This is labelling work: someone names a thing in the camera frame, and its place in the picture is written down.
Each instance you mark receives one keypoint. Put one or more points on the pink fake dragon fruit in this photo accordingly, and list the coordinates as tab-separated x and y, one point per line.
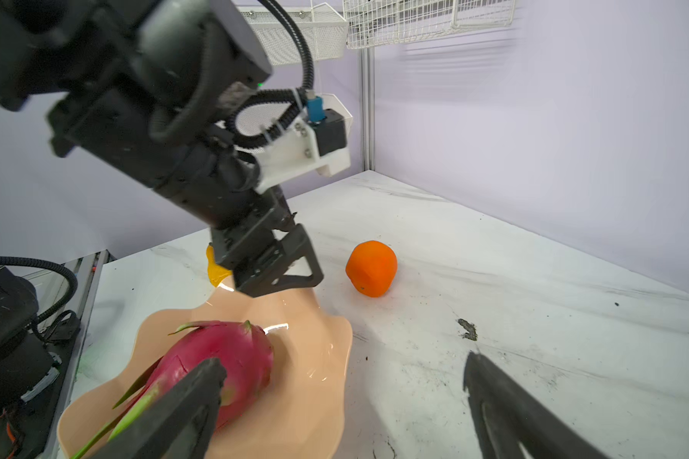
243	349

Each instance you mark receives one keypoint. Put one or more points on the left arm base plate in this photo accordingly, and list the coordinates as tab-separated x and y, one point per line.
33	373

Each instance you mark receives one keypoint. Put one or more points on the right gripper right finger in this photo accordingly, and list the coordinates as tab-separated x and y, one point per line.
510	423

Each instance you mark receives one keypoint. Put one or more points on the white wire basket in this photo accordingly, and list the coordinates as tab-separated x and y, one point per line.
385	22

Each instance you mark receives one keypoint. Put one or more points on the aluminium mounting rail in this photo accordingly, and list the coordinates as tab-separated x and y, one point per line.
50	287

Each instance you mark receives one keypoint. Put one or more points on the lower white mesh shelf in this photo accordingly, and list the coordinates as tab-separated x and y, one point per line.
324	29

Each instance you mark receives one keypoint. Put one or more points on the yellow fake fruit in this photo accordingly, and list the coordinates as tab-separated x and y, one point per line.
216	273

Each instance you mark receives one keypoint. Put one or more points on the pink scalloped fruit bowl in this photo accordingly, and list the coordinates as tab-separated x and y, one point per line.
300	415

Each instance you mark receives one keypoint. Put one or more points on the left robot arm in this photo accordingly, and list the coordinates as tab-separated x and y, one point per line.
171	94

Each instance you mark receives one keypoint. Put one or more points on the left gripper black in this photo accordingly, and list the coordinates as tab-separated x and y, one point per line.
259	262

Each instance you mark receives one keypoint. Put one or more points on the orange fake fruit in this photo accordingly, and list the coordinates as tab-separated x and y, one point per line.
372	268

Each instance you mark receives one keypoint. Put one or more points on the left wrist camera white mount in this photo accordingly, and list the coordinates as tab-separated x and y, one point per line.
317	140

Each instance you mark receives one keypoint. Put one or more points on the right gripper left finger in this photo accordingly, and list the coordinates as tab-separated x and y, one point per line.
179	425

